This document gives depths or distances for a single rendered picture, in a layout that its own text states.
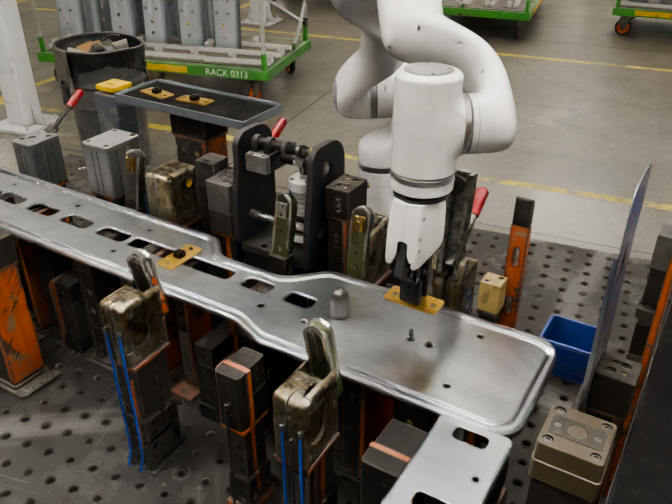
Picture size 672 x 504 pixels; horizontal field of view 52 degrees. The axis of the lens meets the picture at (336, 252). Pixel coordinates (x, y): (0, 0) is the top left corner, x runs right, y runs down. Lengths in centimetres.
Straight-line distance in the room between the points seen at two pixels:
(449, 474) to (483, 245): 114
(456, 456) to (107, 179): 97
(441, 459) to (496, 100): 45
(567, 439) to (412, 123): 41
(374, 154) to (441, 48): 69
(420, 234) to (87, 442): 78
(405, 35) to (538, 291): 97
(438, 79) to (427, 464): 46
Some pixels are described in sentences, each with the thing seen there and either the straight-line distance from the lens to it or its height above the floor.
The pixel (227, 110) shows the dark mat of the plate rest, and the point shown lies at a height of 116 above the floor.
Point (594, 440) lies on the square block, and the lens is 87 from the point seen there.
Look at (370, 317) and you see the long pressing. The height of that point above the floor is 100.
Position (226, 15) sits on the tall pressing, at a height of 55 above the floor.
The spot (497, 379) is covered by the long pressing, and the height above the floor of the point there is 100.
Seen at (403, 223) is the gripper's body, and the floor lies 122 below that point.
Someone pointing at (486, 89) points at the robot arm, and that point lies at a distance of 91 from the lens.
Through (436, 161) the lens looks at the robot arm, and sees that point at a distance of 87.
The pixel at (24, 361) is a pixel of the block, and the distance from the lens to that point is 154.
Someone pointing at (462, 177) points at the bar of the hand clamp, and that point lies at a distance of 108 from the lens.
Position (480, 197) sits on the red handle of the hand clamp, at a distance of 118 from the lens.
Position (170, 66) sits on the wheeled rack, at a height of 26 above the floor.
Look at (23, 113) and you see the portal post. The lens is 512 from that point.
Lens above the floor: 165
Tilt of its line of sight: 30 degrees down
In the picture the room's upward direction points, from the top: straight up
